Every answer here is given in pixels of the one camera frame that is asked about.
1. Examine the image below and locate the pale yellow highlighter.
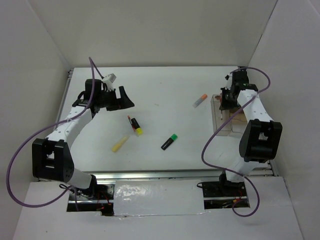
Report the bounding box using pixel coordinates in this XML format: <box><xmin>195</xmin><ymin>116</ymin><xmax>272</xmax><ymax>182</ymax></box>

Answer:
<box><xmin>111</xmin><ymin>135</ymin><xmax>130</xmax><ymax>153</ymax></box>

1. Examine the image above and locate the aluminium front rail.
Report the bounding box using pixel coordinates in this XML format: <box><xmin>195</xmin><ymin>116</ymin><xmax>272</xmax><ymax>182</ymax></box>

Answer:
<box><xmin>77</xmin><ymin>169</ymin><xmax>276</xmax><ymax>181</ymax></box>

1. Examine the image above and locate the white foil sheet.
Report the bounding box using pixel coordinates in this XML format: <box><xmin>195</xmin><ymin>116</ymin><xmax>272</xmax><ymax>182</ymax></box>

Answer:
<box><xmin>113</xmin><ymin>179</ymin><xmax>205</xmax><ymax>217</ymax></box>

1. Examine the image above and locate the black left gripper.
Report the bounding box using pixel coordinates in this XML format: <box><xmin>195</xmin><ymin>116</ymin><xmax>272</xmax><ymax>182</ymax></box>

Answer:
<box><xmin>96</xmin><ymin>86</ymin><xmax>134</xmax><ymax>112</ymax></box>

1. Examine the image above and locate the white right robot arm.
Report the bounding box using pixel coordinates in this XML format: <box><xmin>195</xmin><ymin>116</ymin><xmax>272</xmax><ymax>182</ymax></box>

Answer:
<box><xmin>218</xmin><ymin>67</ymin><xmax>283</xmax><ymax>196</ymax></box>

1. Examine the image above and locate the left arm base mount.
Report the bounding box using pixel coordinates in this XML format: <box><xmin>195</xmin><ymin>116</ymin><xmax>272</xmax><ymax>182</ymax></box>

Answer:
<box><xmin>66</xmin><ymin>176</ymin><xmax>115</xmax><ymax>217</ymax></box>

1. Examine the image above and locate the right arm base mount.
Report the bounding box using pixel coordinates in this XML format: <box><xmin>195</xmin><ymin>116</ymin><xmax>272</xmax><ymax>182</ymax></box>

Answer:
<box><xmin>196</xmin><ymin>172</ymin><xmax>250</xmax><ymax>210</ymax></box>

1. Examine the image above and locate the orange-capped grey marker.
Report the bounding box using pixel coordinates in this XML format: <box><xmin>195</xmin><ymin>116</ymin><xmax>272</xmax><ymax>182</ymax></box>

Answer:
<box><xmin>192</xmin><ymin>94</ymin><xmax>208</xmax><ymax>108</ymax></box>

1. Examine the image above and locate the black green-capped highlighter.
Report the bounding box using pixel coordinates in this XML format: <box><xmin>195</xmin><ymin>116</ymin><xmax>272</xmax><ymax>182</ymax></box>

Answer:
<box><xmin>161</xmin><ymin>134</ymin><xmax>178</xmax><ymax>150</ymax></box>

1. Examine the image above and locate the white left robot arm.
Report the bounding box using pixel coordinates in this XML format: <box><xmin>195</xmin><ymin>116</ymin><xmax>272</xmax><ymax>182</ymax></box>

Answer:
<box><xmin>32</xmin><ymin>73</ymin><xmax>134</xmax><ymax>200</ymax></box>

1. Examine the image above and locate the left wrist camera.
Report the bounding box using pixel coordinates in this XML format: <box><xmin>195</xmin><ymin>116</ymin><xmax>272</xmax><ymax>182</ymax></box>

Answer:
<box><xmin>102</xmin><ymin>73</ymin><xmax>117</xmax><ymax>84</ymax></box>

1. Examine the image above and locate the clear compartment organizer box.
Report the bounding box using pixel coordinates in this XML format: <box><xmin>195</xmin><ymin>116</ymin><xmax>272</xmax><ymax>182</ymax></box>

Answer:
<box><xmin>210</xmin><ymin>94</ymin><xmax>248</xmax><ymax>138</ymax></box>

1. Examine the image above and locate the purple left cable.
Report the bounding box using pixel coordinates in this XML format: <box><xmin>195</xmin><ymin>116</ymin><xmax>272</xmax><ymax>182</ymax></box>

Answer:
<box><xmin>6</xmin><ymin>56</ymin><xmax>107</xmax><ymax>212</ymax></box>

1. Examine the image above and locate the black yellow-capped highlighter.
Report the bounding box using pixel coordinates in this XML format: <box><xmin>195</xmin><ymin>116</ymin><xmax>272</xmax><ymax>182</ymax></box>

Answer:
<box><xmin>131</xmin><ymin>118</ymin><xmax>143</xmax><ymax>136</ymax></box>

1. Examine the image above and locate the red pen under highlighter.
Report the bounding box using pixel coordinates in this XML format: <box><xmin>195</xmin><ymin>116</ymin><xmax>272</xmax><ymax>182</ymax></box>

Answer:
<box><xmin>127</xmin><ymin>115</ymin><xmax>136</xmax><ymax>133</ymax></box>

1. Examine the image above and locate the red gel pen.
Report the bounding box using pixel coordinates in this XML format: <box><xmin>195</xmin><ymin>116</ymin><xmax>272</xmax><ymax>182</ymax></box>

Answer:
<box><xmin>219</xmin><ymin>94</ymin><xmax>224</xmax><ymax>120</ymax></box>

